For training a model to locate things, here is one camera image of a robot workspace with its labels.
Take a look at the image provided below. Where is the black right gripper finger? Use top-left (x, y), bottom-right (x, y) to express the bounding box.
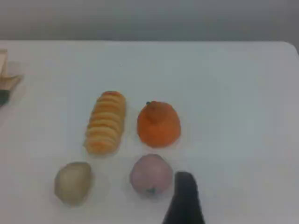
top-left (162, 171), bottom-right (205, 224)

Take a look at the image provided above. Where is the pink peach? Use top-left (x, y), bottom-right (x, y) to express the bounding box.
top-left (129, 154), bottom-right (174, 195)

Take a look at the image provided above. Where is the orange fruit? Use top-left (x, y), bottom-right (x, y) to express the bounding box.
top-left (137, 100), bottom-right (181, 148)

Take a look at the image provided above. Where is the white bag with green handles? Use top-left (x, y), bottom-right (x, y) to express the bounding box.
top-left (0, 49), bottom-right (24, 106)

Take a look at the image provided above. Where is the golden ridged bread roll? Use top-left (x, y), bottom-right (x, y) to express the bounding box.
top-left (84, 91), bottom-right (127, 154)

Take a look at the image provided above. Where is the beige oval potato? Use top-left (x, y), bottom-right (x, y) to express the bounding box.
top-left (54, 161), bottom-right (92, 206)

